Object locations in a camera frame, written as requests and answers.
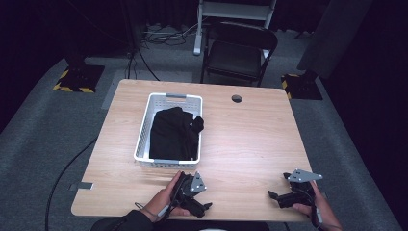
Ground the black folding chair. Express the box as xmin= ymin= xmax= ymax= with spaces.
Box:
xmin=199 ymin=21 xmax=279 ymax=88

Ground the thin black cable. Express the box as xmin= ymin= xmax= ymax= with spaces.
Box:
xmin=126 ymin=47 xmax=162 ymax=82

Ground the grey hanging panel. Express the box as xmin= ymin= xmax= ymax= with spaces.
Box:
xmin=295 ymin=0 xmax=375 ymax=80

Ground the bundle of floor cables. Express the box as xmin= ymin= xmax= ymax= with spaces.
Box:
xmin=140 ymin=22 xmax=198 ymax=46

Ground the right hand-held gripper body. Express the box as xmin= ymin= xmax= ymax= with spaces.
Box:
xmin=276 ymin=168 xmax=323 ymax=210

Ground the person's left hand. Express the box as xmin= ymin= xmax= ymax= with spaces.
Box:
xmin=140 ymin=170 xmax=191 ymax=223

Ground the grey tape strip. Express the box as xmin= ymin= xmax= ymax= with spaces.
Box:
xmin=67 ymin=181 xmax=95 ymax=193

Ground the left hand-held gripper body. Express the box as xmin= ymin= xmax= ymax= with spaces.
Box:
xmin=170 ymin=171 xmax=208 ymax=217

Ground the white metal frame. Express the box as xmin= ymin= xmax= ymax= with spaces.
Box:
xmin=192 ymin=0 xmax=278 ymax=57

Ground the white plastic basket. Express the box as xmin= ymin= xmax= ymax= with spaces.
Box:
xmin=133 ymin=92 xmax=204 ymax=170

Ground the black garment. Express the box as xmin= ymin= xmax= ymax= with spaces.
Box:
xmin=148 ymin=106 xmax=205 ymax=161

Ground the black floor cable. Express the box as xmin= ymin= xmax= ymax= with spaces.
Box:
xmin=43 ymin=136 xmax=99 ymax=231

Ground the striped stand base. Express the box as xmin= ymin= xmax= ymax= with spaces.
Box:
xmin=280 ymin=72 xmax=323 ymax=101
xmin=52 ymin=63 xmax=106 ymax=94

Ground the person's right hand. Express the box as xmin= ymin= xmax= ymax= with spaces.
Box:
xmin=292 ymin=180 xmax=335 ymax=225

